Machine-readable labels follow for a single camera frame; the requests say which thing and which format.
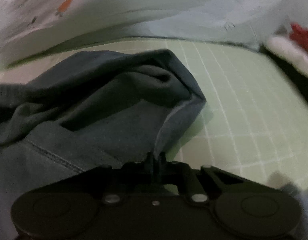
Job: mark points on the white folded shirt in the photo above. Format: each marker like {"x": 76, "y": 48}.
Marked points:
{"x": 289, "y": 51}

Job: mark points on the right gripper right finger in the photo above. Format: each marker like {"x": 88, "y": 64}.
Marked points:
{"x": 183, "y": 177}

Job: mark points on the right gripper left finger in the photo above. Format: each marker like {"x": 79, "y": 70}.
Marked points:
{"x": 138, "y": 181}

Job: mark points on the dark teal sweatshirt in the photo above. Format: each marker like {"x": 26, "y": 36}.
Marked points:
{"x": 93, "y": 108}

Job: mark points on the carrot print bed sheet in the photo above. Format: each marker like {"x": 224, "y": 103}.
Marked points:
{"x": 29, "y": 27}

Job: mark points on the red striped folded garment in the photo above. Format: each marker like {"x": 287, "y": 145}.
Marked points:
{"x": 299, "y": 35}

